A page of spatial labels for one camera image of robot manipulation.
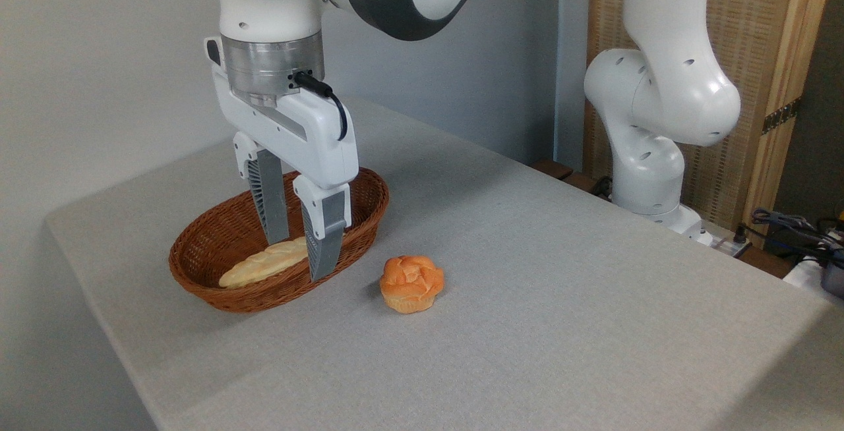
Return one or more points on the brown wicker basket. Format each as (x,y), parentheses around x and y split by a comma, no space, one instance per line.
(211,246)

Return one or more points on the round orange bread bun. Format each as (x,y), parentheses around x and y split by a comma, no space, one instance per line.
(412,283)

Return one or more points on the grey tablecloth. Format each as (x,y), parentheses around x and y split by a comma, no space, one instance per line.
(527,299)

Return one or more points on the wooden woven screen panel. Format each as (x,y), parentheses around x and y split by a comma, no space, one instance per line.
(745,22)

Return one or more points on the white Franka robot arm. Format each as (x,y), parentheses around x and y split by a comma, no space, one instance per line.
(659,88)

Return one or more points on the grey round container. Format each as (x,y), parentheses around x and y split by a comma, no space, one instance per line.
(834,279)

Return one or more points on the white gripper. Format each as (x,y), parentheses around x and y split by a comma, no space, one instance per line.
(310,134)

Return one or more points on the long pale bread loaf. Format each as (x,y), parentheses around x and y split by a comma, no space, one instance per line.
(264,265)

